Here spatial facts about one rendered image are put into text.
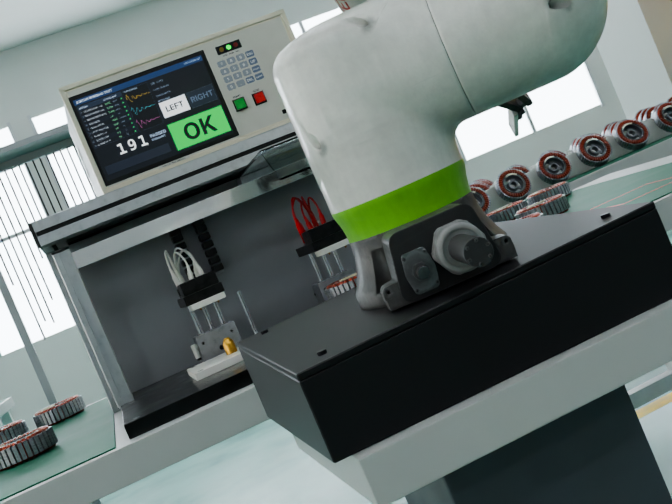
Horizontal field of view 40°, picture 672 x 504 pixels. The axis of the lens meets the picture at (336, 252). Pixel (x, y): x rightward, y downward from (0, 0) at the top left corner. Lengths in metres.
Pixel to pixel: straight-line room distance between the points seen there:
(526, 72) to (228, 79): 1.02
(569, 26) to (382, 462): 0.37
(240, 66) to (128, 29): 6.59
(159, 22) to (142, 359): 6.70
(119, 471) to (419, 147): 0.69
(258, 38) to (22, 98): 6.48
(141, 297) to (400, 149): 1.08
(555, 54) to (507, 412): 0.29
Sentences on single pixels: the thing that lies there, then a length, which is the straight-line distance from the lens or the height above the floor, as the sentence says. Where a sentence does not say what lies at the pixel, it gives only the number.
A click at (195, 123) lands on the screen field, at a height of 1.18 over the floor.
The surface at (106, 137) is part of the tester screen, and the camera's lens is 1.71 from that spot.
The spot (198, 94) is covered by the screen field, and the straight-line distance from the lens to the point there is 1.73.
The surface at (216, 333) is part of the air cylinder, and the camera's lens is 1.68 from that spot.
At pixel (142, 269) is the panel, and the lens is 1.80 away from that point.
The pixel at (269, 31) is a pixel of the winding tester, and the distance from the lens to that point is 1.79.
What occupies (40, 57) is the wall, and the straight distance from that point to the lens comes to 8.27.
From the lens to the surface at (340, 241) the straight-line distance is 1.63.
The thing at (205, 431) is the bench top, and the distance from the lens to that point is 1.30.
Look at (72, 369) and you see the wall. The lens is 7.96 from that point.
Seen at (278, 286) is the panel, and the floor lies 0.84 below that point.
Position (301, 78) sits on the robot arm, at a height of 1.03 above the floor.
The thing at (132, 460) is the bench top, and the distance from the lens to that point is 1.30.
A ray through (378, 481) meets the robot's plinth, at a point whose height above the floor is 0.73.
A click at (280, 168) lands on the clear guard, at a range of 1.45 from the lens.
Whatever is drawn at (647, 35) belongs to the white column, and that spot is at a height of 1.20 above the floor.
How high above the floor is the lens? 0.91
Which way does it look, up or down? 1 degrees down
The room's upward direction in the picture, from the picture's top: 23 degrees counter-clockwise
